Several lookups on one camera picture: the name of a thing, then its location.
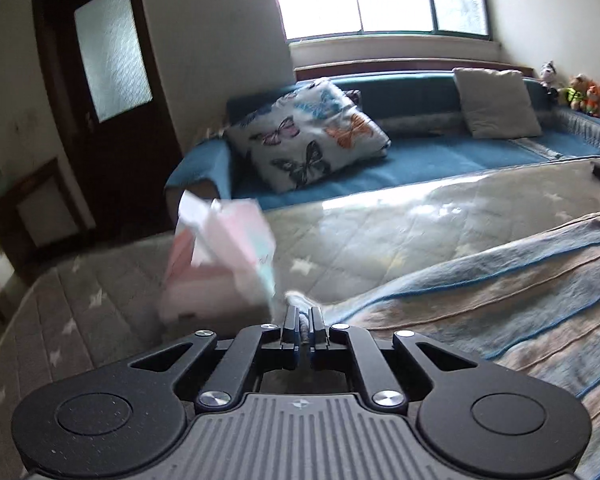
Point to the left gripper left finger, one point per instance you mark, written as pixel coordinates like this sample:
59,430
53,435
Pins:
290,339

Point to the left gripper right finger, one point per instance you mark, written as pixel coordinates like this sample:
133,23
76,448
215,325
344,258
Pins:
317,337

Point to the blue beige striped garment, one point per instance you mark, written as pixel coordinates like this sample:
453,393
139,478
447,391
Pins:
484,367

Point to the butterfly print pillow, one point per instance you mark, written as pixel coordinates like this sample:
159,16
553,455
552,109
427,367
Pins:
306,135

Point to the blue sofa bench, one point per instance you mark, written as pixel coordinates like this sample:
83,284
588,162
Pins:
420,112

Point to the grey square cushion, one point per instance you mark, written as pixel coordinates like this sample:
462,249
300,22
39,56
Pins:
496,104

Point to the yellow green plush toy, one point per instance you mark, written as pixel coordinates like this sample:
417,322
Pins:
573,94

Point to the black white plush toy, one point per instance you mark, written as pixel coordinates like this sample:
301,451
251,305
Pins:
548,79

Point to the orange plush toy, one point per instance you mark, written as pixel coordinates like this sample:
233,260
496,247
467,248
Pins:
591,103

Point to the dark wooden glass door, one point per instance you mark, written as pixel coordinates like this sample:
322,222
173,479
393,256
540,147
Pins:
108,103

